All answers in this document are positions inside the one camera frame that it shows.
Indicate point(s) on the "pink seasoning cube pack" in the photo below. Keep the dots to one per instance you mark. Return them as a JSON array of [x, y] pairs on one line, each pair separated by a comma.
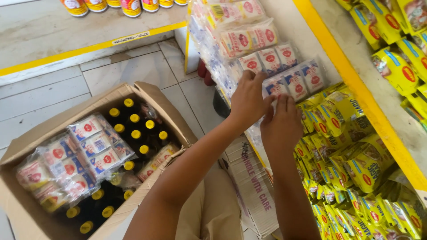
[[156, 161], [33, 175]]

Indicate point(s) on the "brown cardboard box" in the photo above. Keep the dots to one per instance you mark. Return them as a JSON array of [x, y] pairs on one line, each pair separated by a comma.
[[110, 91]]

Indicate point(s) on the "white shelf with yellow edge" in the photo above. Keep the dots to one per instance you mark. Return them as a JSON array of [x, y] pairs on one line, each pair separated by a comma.
[[50, 33]]

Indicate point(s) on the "white carton with pink print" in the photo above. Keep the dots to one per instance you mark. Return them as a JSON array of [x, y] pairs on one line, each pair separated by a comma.
[[253, 186]]

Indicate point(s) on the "heap of yellow noodle packets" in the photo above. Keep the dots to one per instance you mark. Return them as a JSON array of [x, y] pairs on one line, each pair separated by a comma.
[[397, 63]]

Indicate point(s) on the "black container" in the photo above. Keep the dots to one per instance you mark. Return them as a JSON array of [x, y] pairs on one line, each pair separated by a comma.
[[220, 105]]

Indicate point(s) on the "person's left hand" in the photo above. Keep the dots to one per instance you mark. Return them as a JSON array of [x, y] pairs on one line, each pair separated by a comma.
[[247, 103]]

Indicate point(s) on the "red object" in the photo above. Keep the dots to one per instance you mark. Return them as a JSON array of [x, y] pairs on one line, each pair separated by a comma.
[[204, 75]]

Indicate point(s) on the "group of dark yellow-capped bottles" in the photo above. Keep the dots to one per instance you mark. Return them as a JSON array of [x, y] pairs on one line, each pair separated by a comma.
[[135, 134]]

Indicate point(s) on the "row of yellow-labelled sauce bottles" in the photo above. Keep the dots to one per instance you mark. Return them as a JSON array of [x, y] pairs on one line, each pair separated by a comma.
[[130, 6]]

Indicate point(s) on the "person's right hand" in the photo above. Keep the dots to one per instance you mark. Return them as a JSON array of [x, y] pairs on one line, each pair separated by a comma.
[[283, 130]]

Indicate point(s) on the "blue seasoning cube pack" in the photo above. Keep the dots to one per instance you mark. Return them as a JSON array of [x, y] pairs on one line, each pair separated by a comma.
[[68, 165], [95, 145], [297, 83]]

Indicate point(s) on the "yellow-edged shelf rack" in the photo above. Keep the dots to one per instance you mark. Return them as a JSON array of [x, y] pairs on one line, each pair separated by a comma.
[[363, 83]]

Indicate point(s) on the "pile of yellow noodle packets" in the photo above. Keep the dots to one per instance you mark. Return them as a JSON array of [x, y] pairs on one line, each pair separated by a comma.
[[360, 166]]

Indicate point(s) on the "white paper shelf label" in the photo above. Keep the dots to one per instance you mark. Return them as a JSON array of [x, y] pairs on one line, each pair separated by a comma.
[[130, 38]]

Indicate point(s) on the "person's beige trousers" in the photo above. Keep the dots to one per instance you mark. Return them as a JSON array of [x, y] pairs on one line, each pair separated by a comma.
[[213, 206]]

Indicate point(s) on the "stack of clear seasoning multipacks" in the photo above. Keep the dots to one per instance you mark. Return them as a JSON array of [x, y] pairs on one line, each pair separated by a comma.
[[233, 36]]

